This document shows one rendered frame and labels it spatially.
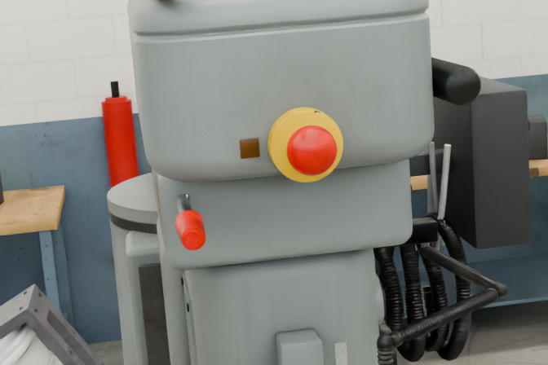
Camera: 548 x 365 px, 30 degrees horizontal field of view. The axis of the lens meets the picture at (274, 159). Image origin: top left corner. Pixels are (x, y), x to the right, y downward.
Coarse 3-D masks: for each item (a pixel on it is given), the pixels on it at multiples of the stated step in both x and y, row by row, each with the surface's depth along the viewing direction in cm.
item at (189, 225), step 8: (176, 200) 93; (184, 200) 91; (184, 208) 89; (184, 216) 84; (192, 216) 83; (200, 216) 85; (176, 224) 84; (184, 224) 82; (192, 224) 81; (200, 224) 82; (184, 232) 80; (192, 232) 80; (200, 232) 81; (184, 240) 81; (192, 240) 80; (200, 240) 80; (192, 248) 81
